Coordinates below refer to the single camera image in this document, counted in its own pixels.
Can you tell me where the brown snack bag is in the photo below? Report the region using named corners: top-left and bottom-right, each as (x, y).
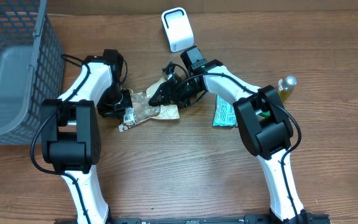
top-left (119, 77), bottom-right (180, 132)

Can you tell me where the teal tissue pack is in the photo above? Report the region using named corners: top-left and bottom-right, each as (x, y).
top-left (213, 95), bottom-right (237, 128)

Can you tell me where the yellow oil bottle silver cap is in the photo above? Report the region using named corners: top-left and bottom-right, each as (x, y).
top-left (277, 75), bottom-right (297, 102)

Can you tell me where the green lid white jar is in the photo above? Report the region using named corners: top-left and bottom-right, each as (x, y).
top-left (259, 111), bottom-right (270, 118)

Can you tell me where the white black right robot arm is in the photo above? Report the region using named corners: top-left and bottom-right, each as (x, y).
top-left (149, 46), bottom-right (308, 223)

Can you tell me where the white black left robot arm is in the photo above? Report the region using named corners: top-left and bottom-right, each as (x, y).
top-left (34, 49), bottom-right (132, 223)

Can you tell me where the white barcode scanner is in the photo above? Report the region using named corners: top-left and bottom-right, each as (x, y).
top-left (161, 7), bottom-right (194, 53)

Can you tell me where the dark grey mesh basket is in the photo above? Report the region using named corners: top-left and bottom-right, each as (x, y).
top-left (0, 0), bottom-right (65, 145)

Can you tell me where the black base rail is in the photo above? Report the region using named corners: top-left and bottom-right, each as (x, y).
top-left (54, 213), bottom-right (332, 224)

